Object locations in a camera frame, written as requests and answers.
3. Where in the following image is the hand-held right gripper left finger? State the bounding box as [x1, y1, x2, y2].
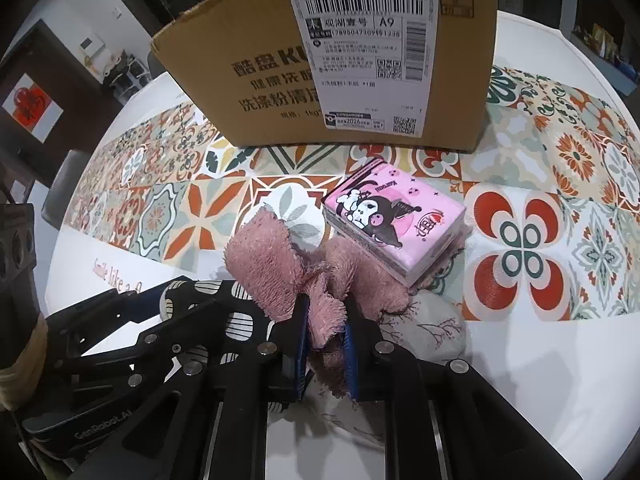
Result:
[70, 294, 310, 480]

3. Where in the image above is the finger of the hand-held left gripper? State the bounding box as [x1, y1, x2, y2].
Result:
[44, 280, 173, 348]
[52, 297, 281, 403]

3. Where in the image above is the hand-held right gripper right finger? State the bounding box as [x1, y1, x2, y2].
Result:
[344, 299, 597, 480]

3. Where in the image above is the black white patterned cloth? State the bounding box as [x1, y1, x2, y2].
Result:
[159, 280, 283, 413]

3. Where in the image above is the pink fluffy towel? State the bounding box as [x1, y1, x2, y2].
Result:
[222, 209, 416, 402]

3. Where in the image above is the person's left forearm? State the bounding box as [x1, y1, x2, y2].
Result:
[0, 310, 50, 411]

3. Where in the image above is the white branch print cloth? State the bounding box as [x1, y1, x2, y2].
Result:
[267, 287, 469, 480]

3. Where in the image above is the white leaf print cloth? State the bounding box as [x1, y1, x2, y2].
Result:
[244, 184, 329, 255]

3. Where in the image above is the grey chair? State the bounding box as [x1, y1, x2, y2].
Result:
[40, 150, 92, 229]

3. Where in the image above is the pink cartoon tissue pack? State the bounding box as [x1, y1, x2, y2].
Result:
[321, 157, 469, 289]

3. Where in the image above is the colourful patterned table runner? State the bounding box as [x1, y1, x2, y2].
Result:
[62, 62, 640, 322]

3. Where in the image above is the shoe rack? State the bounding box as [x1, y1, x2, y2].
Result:
[82, 46, 152, 107]

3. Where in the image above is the brown cardboard box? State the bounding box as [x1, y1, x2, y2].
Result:
[150, 0, 499, 154]

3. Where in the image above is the shelf with small goods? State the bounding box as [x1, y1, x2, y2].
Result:
[570, 19, 637, 83]

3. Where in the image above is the red white wall poster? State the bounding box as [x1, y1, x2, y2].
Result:
[2, 72, 64, 139]

